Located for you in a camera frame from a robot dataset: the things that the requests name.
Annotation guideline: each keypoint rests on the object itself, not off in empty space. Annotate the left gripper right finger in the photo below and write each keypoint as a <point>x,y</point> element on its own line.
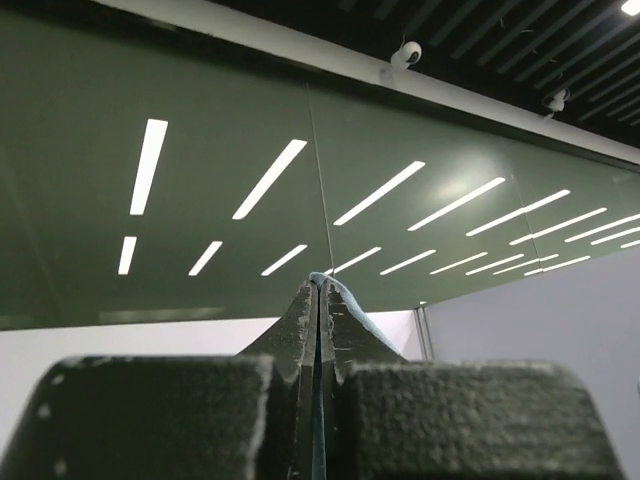
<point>469,420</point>

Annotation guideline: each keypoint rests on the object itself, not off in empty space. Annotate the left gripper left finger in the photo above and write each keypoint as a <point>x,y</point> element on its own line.
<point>247,416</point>

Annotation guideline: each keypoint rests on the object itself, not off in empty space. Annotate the grey-blue t shirt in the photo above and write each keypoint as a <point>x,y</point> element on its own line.
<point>344,335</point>

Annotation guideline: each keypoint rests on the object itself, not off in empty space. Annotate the white dome security camera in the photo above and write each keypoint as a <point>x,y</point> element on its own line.
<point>408,54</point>

